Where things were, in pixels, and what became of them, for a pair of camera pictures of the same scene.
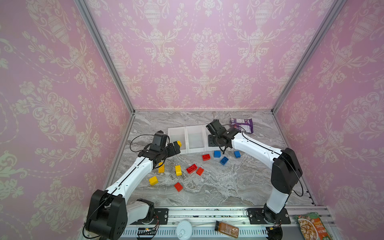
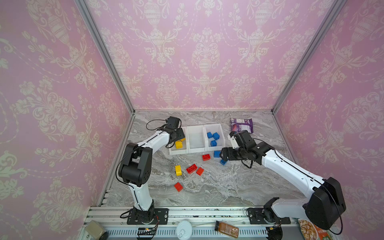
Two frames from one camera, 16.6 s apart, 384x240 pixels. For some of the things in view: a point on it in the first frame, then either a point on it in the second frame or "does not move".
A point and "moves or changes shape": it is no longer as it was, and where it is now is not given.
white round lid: (184, 230) does not move
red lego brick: (206, 157) does not move
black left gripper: (172, 151) -> (180, 134)
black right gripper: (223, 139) -> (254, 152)
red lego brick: (200, 171) does not move
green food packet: (312, 227) does not move
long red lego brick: (191, 168) does not move
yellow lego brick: (178, 169) does not move
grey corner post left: (84, 5) does not move
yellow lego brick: (161, 169) moves or changes shape
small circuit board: (146, 231) does not move
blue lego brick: (217, 154) moves or changes shape
